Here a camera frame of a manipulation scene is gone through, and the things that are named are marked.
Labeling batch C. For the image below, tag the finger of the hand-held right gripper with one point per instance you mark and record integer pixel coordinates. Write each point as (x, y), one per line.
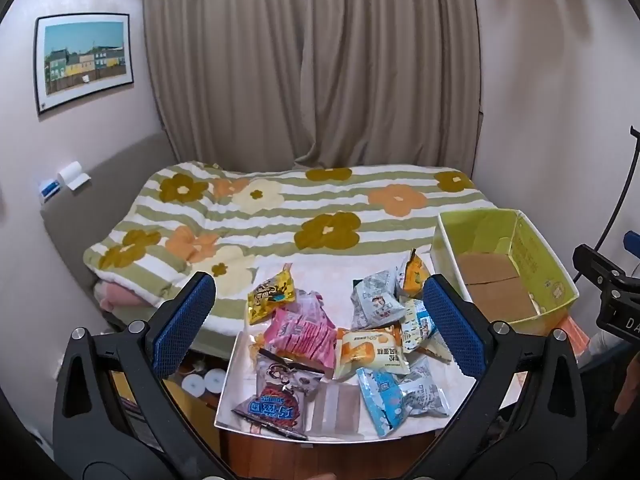
(632, 242)
(597, 262)

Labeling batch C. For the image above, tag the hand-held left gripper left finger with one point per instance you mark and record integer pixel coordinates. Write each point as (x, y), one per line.
(185, 327)

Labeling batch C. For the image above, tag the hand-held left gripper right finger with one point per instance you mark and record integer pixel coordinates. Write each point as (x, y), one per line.
(452, 330)

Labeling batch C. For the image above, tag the pale yellow snack packet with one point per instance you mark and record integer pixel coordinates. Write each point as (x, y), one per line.
(440, 350)

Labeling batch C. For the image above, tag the small blue white snack packet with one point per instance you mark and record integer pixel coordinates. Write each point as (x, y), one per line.
(417, 327)

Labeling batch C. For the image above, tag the green cardboard box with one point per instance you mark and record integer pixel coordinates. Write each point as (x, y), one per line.
(545, 260)

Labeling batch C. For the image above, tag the orange snack packet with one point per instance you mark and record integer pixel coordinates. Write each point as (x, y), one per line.
(415, 280)

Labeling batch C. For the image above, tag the grey-blue snack packet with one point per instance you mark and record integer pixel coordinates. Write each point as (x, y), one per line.
(375, 300)

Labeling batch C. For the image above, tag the large blue white snack packet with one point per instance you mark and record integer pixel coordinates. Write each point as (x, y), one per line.
(395, 395)

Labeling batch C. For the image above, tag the orange white cake packet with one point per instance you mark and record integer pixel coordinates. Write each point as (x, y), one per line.
(367, 352)

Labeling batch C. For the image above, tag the cartoon figure snack packet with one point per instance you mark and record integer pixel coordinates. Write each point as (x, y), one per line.
(285, 377)

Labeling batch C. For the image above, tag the pink snack packet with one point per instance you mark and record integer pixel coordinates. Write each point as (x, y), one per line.
(300, 335)

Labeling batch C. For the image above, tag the red blue snack packet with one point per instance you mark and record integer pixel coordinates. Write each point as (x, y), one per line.
(272, 410)

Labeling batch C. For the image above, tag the person's right forearm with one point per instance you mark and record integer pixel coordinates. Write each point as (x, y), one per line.
(632, 390)

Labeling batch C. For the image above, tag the white cloth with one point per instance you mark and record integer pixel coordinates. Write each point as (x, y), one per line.
(602, 347)

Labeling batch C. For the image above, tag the pink pillow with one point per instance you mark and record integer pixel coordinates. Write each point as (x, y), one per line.
(120, 296)

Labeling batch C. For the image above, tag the yellow box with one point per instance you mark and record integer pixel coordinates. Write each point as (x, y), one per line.
(195, 420)

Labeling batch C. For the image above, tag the floral striped blanket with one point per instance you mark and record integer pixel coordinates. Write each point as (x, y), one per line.
(250, 230)

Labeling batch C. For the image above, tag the grey padded headboard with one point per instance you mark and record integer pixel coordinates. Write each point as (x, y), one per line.
(100, 195)

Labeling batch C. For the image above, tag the brown wooden table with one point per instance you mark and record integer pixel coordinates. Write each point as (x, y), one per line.
(325, 455)

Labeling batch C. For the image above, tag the white tissue roll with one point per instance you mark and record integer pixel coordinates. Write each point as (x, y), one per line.
(72, 172)

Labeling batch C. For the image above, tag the blue white small box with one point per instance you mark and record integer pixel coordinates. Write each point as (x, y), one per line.
(50, 191)

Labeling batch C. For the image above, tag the framed houses picture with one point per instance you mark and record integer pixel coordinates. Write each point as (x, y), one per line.
(82, 60)

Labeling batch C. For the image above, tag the beige curtain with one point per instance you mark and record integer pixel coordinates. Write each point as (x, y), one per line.
(300, 60)

